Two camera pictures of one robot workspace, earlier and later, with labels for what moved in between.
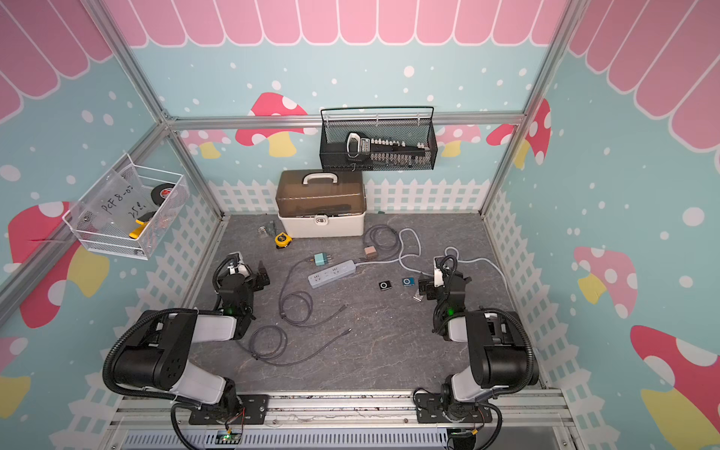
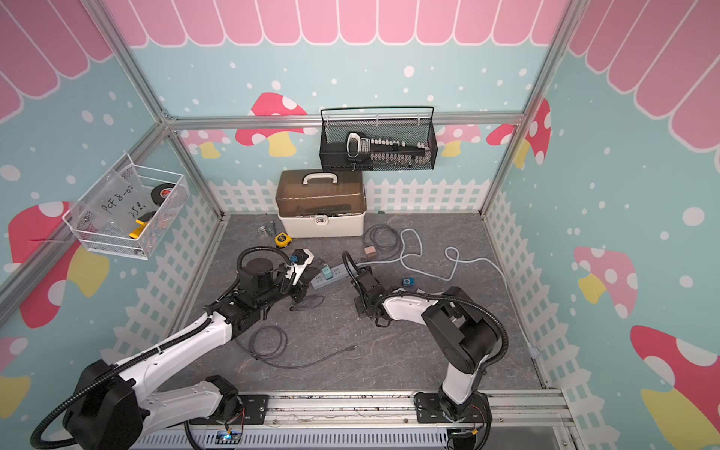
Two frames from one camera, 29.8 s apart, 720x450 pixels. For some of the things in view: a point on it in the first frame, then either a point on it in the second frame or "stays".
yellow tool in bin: (136, 232) stays
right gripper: (431, 284) → (358, 306)
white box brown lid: (322, 202) stays
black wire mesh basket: (378, 139) stays
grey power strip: (332, 274) stays
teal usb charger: (321, 259) → (327, 272)
